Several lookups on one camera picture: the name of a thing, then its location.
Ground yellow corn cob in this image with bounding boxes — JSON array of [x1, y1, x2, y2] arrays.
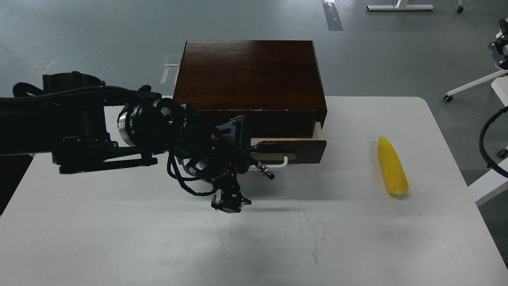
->
[[377, 136, 409, 197]]

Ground white wheeled stand base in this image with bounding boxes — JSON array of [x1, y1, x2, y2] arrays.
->
[[443, 70, 508, 102]]

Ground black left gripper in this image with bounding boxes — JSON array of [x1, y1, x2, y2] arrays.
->
[[158, 99, 254, 213]]

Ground dark wooden drawer cabinet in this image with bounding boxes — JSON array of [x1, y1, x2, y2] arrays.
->
[[173, 40, 328, 138]]

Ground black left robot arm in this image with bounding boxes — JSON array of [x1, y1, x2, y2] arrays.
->
[[0, 71, 259, 213]]

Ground black corrugated cable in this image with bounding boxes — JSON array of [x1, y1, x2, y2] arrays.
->
[[479, 106, 508, 178]]

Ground white side table edge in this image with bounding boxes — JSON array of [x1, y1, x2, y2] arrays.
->
[[469, 170, 508, 207]]

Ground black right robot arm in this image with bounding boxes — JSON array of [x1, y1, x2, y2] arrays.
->
[[488, 19, 508, 70]]

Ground white desk leg base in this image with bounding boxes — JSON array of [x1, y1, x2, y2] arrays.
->
[[366, 0, 434, 12]]

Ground white drawer handle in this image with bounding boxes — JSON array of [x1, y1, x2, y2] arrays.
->
[[260, 155, 289, 172]]

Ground dark wooden drawer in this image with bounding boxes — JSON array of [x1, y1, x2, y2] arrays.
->
[[250, 122, 327, 164]]

